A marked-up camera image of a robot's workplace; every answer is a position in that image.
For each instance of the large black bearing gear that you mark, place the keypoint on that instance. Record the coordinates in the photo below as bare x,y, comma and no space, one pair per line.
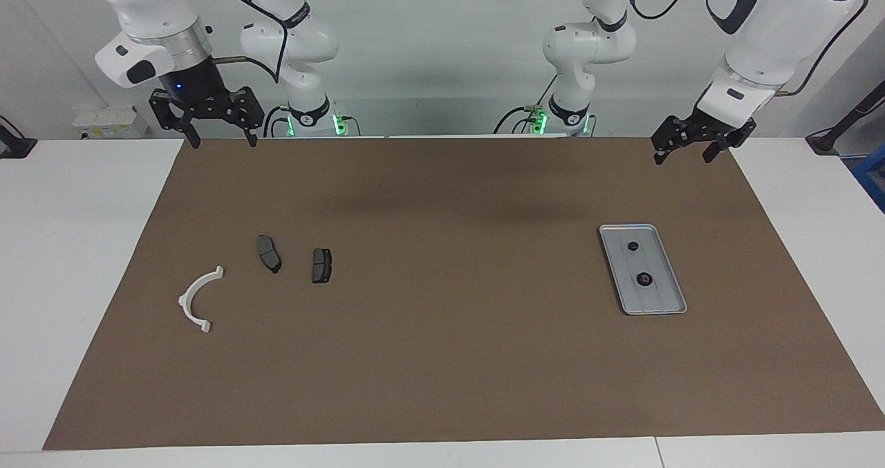
644,279

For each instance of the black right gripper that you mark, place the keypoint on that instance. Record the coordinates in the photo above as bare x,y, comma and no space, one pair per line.
200,101

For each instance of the silver metal tray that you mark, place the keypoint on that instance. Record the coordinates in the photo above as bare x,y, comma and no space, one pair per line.
657,295

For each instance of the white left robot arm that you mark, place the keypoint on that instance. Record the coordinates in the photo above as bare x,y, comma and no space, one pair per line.
767,32

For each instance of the long dark brake pad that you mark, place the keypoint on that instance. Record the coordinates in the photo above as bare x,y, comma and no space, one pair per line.
268,252

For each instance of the black clamp mount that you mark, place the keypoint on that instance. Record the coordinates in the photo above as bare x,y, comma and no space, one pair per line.
14,143

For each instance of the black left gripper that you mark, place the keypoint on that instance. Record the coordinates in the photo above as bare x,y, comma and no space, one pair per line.
698,128

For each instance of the short dark brake pad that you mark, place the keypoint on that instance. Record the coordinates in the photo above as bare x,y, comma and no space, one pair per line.
321,266

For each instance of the white wall box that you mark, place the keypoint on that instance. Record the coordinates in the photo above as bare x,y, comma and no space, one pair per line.
110,122

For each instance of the blue crate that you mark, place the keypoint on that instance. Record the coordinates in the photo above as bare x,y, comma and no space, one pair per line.
872,178

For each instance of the brown table mat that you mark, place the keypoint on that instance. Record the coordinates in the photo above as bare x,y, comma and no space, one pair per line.
442,371

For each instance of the white semicircular bracket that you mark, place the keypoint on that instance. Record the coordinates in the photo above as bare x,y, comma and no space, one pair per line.
190,298

